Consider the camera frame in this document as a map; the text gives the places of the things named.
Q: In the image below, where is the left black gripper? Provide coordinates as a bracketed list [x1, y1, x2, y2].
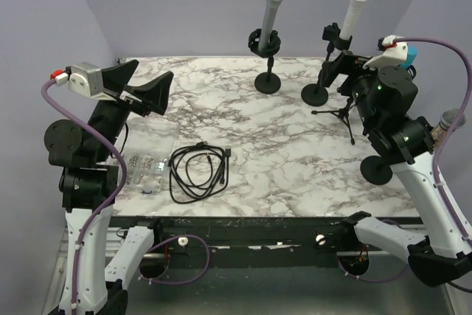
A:
[88, 59, 172, 160]

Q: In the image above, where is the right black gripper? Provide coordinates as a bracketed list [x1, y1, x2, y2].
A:
[322, 49, 384, 129]

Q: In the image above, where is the clip round-base stand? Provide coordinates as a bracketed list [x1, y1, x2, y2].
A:
[360, 116, 434, 185]
[301, 22, 352, 107]

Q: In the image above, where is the teal microphone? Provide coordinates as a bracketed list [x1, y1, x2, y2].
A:
[400, 45, 417, 69]

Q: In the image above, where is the white microphone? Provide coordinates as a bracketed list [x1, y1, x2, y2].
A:
[339, 0, 369, 41]

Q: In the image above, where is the silver microphone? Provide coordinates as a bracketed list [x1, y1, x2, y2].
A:
[257, 0, 282, 52]

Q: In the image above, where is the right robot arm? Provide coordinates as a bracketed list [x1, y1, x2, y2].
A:
[319, 51, 471, 287]

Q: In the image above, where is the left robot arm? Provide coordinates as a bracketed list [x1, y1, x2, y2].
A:
[41, 60, 173, 314]

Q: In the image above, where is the glitter microphone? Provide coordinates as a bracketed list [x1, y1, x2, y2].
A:
[431, 108, 467, 150]

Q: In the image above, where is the clear plastic screw box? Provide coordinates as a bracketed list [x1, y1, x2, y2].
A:
[117, 117, 179, 195]

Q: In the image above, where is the tripod shock mount stand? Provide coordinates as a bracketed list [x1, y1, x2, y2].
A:
[311, 97, 356, 145]

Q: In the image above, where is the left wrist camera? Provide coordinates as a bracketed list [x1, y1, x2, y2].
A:
[50, 62, 114, 100]

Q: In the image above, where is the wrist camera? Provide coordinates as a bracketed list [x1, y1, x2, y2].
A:
[50, 62, 114, 100]
[363, 35, 408, 69]

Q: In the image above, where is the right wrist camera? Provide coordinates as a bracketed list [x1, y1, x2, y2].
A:
[363, 35, 408, 69]

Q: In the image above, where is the shock mount round-base stand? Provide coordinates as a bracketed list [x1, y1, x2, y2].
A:
[248, 28, 281, 94]

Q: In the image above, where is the black coiled cable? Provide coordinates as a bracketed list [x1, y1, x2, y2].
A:
[168, 141, 232, 204]

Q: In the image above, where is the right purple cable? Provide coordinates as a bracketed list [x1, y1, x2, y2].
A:
[394, 36, 472, 253]

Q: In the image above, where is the black front frame rail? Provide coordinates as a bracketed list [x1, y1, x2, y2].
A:
[111, 216, 406, 269]

